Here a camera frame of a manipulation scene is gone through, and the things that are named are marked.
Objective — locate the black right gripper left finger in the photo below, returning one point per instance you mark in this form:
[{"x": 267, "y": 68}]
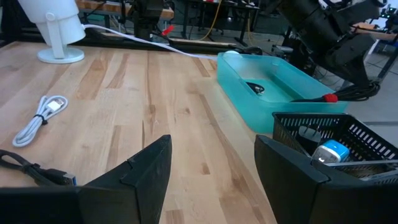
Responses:
[{"x": 124, "y": 199}]

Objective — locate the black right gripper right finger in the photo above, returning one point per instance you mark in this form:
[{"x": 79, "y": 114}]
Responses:
[{"x": 295, "y": 193}]

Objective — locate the small white blue charger cube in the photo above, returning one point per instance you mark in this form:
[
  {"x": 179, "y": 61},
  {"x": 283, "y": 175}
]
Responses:
[{"x": 334, "y": 151}]

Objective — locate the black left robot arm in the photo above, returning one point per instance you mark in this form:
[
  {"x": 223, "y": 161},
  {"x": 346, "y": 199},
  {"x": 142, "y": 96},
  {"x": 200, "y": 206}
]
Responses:
[{"x": 311, "y": 25}]

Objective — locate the teal plastic bin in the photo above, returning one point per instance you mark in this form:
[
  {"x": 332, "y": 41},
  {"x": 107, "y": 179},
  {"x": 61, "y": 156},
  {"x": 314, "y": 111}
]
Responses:
[{"x": 242, "y": 102}]

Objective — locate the wooden top workbench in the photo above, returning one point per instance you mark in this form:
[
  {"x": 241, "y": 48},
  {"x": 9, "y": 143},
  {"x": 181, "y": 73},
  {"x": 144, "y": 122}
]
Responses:
[
  {"x": 376, "y": 31},
  {"x": 112, "y": 6}
]

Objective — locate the black plastic mesh basket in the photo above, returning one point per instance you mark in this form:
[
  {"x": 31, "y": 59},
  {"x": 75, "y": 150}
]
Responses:
[
  {"x": 289, "y": 124},
  {"x": 357, "y": 171}
]

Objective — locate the red clip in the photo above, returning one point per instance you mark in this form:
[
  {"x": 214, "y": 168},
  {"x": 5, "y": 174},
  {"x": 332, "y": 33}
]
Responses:
[{"x": 168, "y": 30}]

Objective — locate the black frame desk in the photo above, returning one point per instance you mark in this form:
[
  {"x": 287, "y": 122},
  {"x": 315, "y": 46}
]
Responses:
[{"x": 217, "y": 9}]

